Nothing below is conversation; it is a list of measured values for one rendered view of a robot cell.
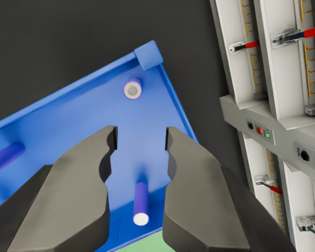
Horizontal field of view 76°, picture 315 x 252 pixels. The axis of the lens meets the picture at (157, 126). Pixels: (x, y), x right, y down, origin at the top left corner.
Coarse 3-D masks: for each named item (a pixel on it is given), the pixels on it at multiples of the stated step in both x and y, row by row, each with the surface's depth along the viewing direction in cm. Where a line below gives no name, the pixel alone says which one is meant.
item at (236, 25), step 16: (224, 0) 52; (240, 0) 52; (224, 16) 54; (240, 16) 52; (224, 32) 55; (240, 32) 54; (256, 32) 51; (224, 48) 59; (240, 48) 53; (256, 48) 54; (240, 64) 57; (256, 64) 56; (240, 80) 59; (256, 80) 58; (240, 96) 60; (256, 96) 57
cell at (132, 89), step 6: (132, 78) 22; (138, 78) 24; (126, 84) 19; (132, 84) 19; (138, 84) 19; (126, 90) 19; (132, 90) 19; (138, 90) 19; (126, 96) 19; (132, 96) 19; (138, 96) 19
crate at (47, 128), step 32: (128, 64) 24; (160, 64) 20; (64, 96) 25; (96, 96) 25; (160, 96) 26; (0, 128) 24; (32, 128) 26; (64, 128) 26; (96, 128) 26; (128, 128) 26; (160, 128) 27; (32, 160) 27; (128, 160) 28; (160, 160) 28; (0, 192) 28; (128, 192) 29; (160, 192) 30; (128, 224) 28; (160, 224) 25
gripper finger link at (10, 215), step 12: (48, 168) 9; (36, 180) 8; (24, 192) 8; (36, 192) 8; (12, 204) 7; (24, 204) 7; (0, 216) 7; (12, 216) 7; (24, 216) 7; (0, 228) 6; (12, 228) 6; (0, 240) 6
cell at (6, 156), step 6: (12, 144) 25; (18, 144) 26; (0, 150) 23; (6, 150) 24; (12, 150) 24; (18, 150) 25; (24, 150) 26; (0, 156) 22; (6, 156) 23; (12, 156) 24; (18, 156) 25; (0, 162) 22; (6, 162) 23; (0, 168) 22
